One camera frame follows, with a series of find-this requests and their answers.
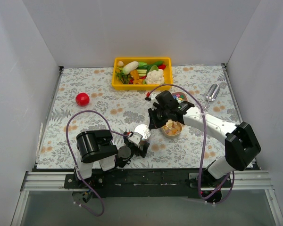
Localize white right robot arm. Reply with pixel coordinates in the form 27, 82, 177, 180
146, 91, 261, 187

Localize red apple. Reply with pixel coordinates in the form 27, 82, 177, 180
75, 93, 90, 106

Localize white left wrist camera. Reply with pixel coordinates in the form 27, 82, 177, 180
128, 132, 142, 148

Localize pink tray of colourful candies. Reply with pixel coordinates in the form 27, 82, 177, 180
171, 92, 187, 104

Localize silver metal scoop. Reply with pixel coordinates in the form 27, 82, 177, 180
204, 84, 220, 110

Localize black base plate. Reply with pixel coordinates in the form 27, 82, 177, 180
63, 168, 235, 198

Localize aluminium frame rail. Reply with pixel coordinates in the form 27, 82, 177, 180
20, 170, 274, 191

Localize yellow plastic bin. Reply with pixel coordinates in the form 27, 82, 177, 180
112, 57, 173, 91

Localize white cauliflower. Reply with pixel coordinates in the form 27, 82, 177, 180
145, 69, 165, 85

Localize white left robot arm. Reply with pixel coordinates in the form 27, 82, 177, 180
75, 128, 151, 188

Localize beige tray of orange candies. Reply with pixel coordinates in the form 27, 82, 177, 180
161, 120, 183, 138

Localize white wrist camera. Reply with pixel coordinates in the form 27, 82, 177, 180
145, 92, 159, 110
128, 132, 142, 148

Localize clear glass jar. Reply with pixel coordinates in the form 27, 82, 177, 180
140, 137, 150, 145

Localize white radish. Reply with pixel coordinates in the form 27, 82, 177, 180
122, 61, 139, 75

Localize green cucumber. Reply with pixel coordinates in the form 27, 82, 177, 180
147, 61, 164, 69

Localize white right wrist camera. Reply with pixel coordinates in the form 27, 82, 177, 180
145, 92, 159, 110

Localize silver metal jar lid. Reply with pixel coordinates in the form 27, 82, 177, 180
134, 124, 151, 138

